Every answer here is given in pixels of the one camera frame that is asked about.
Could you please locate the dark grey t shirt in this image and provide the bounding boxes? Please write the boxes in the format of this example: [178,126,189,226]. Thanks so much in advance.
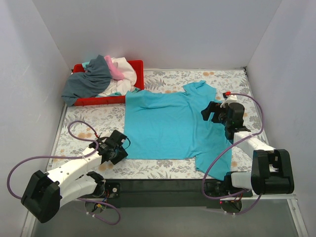
[61,55,112,107]

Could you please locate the pink t shirt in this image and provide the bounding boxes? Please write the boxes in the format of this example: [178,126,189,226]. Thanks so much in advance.
[104,55,124,80]

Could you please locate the red plastic bin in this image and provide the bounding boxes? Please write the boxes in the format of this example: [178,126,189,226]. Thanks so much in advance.
[74,60,144,106]

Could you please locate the aluminium frame rail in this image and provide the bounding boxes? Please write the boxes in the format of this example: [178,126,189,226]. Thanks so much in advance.
[20,103,309,237]

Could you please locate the floral patterned table mat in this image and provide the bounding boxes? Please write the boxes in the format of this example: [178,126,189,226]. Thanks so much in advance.
[47,70,252,179]

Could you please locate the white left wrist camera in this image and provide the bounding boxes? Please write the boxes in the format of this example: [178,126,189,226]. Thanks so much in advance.
[97,134,111,144]

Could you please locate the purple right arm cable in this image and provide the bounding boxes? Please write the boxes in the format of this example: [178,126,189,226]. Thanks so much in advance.
[201,92,264,216]

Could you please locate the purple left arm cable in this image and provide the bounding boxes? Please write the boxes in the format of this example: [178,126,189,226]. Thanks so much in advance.
[6,120,121,226]

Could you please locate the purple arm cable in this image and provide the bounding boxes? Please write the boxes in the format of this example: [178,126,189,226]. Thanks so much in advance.
[201,92,264,216]
[6,120,121,226]

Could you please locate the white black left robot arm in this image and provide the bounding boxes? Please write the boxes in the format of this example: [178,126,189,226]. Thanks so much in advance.
[21,130,128,223]

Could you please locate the white t shirt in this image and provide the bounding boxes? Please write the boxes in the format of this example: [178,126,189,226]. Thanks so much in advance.
[96,57,140,97]

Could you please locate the turquoise t shirt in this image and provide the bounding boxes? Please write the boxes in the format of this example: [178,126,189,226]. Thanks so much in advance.
[124,80,230,173]

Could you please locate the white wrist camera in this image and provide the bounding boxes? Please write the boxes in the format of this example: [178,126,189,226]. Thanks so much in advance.
[220,91,237,108]
[97,134,111,144]

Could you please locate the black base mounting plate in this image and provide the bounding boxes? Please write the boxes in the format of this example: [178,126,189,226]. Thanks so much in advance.
[76,179,254,209]

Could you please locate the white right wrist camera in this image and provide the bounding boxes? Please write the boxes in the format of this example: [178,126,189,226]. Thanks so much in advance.
[220,91,237,108]

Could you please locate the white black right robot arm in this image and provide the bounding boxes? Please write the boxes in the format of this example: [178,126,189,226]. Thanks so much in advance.
[201,101,294,195]

